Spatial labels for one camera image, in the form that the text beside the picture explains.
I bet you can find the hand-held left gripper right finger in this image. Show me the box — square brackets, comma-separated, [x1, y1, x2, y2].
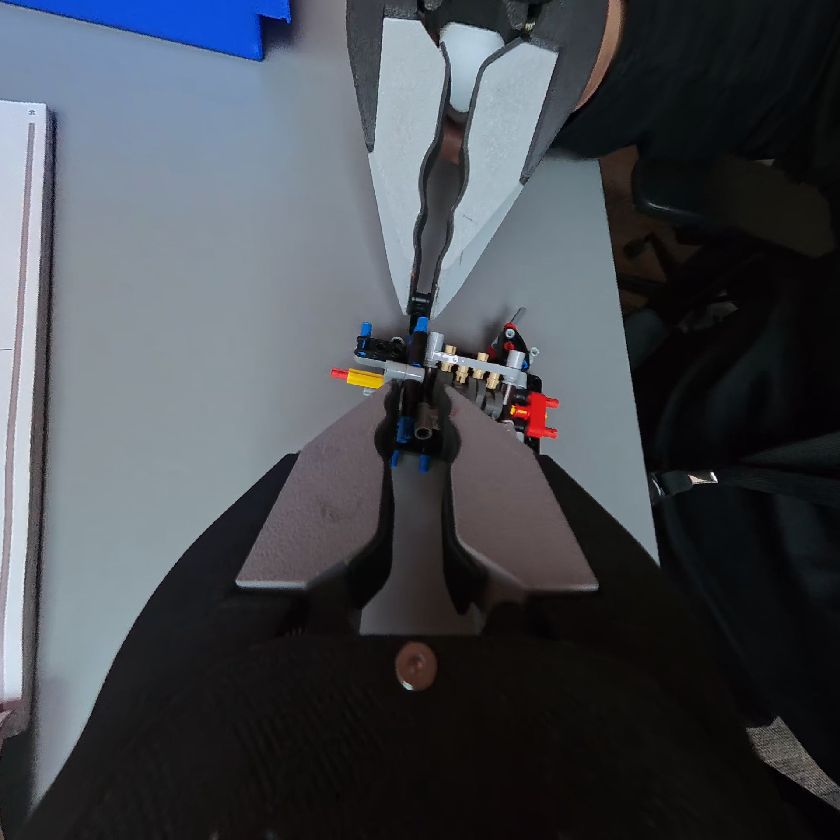
[441, 382, 599, 614]

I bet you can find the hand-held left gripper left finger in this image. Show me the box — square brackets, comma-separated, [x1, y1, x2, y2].
[235, 382, 403, 611]

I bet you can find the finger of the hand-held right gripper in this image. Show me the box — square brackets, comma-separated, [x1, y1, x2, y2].
[432, 38, 561, 317]
[364, 16, 454, 316]

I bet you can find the multicoloured lego assembly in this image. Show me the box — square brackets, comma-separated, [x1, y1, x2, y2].
[331, 307, 561, 475]

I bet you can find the small black lego connector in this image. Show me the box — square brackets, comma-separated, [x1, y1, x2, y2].
[406, 252, 438, 320]

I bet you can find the person's right forearm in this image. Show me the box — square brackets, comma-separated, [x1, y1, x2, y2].
[558, 0, 840, 162]

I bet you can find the person's right hand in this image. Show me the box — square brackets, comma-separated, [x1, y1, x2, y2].
[586, 0, 625, 97]

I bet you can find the black office chair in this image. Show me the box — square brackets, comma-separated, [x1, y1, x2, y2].
[620, 154, 840, 316]

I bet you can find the blue plastic storage bin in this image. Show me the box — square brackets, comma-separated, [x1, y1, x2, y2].
[10, 0, 292, 63]

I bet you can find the white instruction booklet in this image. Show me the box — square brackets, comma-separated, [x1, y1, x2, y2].
[0, 100, 56, 708]

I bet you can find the grey woven cloth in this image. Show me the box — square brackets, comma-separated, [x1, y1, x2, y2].
[747, 717, 840, 796]

